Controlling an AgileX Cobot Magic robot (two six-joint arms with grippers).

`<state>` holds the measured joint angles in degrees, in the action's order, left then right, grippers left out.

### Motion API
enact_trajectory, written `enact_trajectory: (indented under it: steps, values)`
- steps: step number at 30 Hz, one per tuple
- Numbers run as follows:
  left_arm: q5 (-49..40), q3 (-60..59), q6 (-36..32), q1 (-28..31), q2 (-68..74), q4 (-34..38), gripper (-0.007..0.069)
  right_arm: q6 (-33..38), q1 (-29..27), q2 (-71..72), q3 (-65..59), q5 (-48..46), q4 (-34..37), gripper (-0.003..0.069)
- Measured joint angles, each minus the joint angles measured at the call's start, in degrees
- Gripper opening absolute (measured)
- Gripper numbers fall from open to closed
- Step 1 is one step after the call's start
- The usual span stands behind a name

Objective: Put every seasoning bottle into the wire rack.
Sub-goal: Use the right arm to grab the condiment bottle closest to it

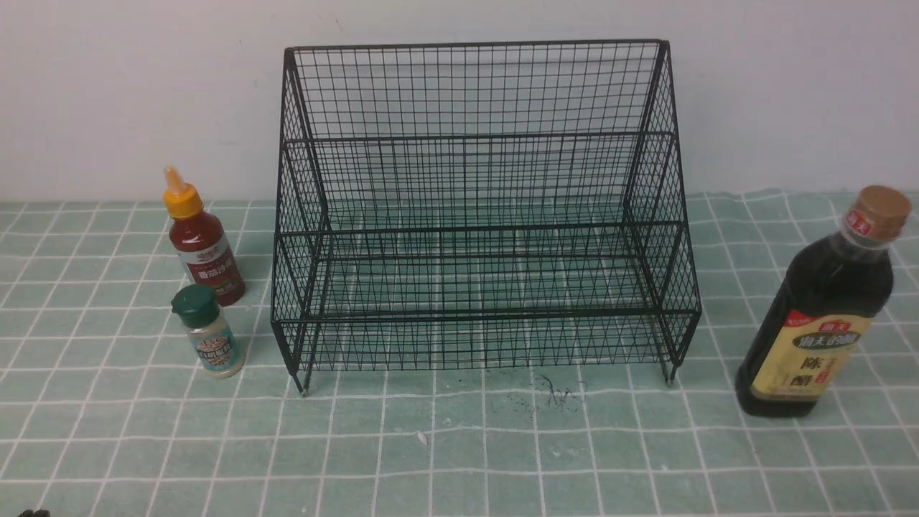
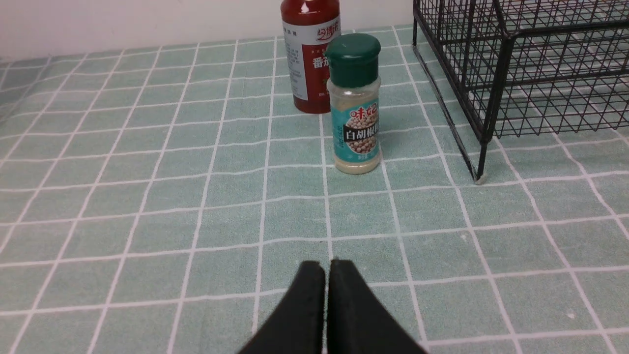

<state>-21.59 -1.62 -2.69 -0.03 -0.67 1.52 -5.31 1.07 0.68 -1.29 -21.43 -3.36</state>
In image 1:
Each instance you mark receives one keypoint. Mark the red sauce bottle yellow cap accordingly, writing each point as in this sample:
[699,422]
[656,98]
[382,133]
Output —
[200,241]

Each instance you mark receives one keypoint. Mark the green checkered tablecloth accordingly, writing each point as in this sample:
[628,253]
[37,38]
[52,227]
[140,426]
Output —
[106,411]

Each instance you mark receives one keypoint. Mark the small seasoning jar green cap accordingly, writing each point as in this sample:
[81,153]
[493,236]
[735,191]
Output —
[213,341]

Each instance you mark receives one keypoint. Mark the black wire mesh shelf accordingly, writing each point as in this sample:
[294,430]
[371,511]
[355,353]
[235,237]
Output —
[455,206]

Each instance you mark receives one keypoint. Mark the dark vinegar bottle yellow label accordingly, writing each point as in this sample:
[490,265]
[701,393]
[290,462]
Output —
[831,293]

